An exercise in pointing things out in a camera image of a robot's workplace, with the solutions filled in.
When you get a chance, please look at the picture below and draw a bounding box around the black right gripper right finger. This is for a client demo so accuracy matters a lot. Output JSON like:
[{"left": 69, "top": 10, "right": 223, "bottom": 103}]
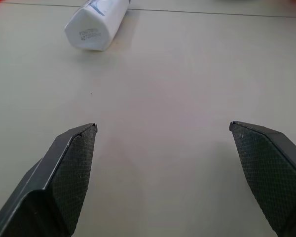
[{"left": 228, "top": 120, "right": 296, "bottom": 237}]

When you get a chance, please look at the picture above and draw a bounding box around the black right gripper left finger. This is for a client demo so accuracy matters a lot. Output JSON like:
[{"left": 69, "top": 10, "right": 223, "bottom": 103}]
[{"left": 0, "top": 122, "right": 98, "bottom": 237}]

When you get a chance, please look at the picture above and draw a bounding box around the white plastic bottle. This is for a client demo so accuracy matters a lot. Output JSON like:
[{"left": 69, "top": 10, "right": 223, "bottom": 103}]
[{"left": 64, "top": 0, "right": 132, "bottom": 52}]

